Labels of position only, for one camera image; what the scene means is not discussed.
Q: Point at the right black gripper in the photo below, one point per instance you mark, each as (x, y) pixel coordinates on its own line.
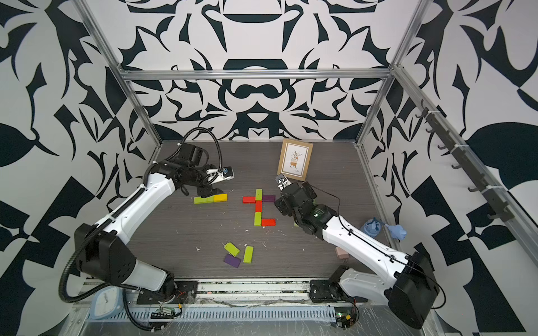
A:
(281, 205)

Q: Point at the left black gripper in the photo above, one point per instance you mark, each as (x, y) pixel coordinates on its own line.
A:
(209, 192)

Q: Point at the purple block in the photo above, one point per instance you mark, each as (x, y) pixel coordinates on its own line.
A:
(268, 198)
(232, 261)

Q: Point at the yellow block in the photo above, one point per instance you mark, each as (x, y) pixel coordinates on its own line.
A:
(220, 198)

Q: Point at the lime block bottom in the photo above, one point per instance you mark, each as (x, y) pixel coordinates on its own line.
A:
(257, 219)

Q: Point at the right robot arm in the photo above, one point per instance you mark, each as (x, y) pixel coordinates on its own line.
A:
(405, 283)

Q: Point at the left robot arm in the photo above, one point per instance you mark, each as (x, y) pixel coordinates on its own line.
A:
(101, 249)

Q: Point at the pink beige small box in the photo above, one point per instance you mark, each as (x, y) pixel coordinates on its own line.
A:
(342, 254)

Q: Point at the circuit board right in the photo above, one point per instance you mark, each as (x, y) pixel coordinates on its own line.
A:
(346, 317)

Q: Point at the green circuit board left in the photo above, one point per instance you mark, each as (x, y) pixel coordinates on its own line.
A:
(166, 313)

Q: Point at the white blue alarm clock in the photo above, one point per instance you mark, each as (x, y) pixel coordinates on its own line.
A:
(106, 303)

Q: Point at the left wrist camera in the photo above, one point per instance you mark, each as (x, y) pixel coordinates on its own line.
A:
(216, 176)

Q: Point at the wooden picture frame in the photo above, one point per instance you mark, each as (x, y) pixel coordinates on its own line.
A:
(295, 159)

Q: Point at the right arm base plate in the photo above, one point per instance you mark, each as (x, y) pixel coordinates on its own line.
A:
(322, 290)

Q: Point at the aluminium front rail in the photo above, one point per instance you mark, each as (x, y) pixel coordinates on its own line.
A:
(233, 291)

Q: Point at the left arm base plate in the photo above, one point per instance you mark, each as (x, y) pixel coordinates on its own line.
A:
(180, 292)

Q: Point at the white cable duct strip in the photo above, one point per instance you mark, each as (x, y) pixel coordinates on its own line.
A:
(250, 314)

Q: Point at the wall hook rail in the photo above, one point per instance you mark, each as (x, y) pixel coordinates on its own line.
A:
(483, 182)

